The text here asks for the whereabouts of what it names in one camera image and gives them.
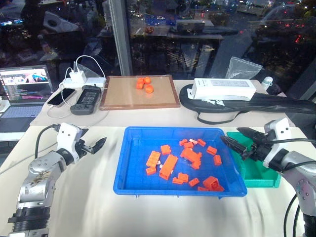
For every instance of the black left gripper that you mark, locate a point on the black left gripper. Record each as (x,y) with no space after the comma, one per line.
(79,149)

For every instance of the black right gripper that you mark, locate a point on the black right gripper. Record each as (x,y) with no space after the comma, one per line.
(259,150)

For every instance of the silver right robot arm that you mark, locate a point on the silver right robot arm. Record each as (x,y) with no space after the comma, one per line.
(303,177)

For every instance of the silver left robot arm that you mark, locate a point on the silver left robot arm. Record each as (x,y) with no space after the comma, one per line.
(39,172)

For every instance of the green plastic tray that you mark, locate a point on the green plastic tray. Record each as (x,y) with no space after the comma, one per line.
(256,176)

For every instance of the white rectangular device box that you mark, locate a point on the white rectangular device box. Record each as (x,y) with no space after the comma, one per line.
(222,89)

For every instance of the small orange block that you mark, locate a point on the small orange block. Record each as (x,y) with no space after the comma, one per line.
(211,150)
(194,182)
(150,171)
(183,176)
(182,142)
(177,180)
(217,160)
(202,188)
(166,149)
(201,142)
(220,188)

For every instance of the dark grey handheld controller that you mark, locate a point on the dark grey handheld controller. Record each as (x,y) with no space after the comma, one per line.
(86,98)

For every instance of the black fabric bag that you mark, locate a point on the black fabric bag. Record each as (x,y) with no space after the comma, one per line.
(271,103)

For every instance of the smartphone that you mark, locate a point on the smartphone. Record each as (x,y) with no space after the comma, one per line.
(61,97)

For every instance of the chunky orange block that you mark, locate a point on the chunky orange block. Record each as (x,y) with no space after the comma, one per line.
(211,182)

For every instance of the wooden framed board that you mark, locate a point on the wooden framed board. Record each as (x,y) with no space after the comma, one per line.
(123,96)

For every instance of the white power strip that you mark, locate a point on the white power strip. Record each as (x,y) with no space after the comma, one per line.
(96,81)

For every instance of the blue plastic tray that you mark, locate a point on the blue plastic tray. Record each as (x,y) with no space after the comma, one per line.
(138,177)

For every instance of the small white bottle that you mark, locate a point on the small white bottle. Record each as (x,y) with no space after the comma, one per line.
(267,82)

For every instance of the white charger plug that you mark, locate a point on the white charger plug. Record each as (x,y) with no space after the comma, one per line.
(77,76)

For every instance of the wide flat orange block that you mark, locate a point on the wide flat orange block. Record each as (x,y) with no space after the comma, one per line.
(153,158)

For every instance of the clear plastic zip bag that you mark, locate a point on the clear plastic zip bag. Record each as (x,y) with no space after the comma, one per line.
(242,69)

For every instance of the white tablecloth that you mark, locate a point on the white tablecloth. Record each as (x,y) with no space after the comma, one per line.
(86,209)

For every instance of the open laptop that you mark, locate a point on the open laptop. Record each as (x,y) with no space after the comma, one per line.
(22,111)

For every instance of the orange plastic connector housing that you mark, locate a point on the orange plastic connector housing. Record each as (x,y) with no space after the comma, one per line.
(168,167)

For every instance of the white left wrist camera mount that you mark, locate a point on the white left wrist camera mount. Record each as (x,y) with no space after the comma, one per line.
(66,138)

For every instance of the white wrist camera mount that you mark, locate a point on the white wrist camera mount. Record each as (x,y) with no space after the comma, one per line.
(277,130)
(66,138)

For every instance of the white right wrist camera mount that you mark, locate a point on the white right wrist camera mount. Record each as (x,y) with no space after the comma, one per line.
(277,130)

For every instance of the silver window frame post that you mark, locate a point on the silver window frame post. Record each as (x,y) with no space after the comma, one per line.
(119,37)

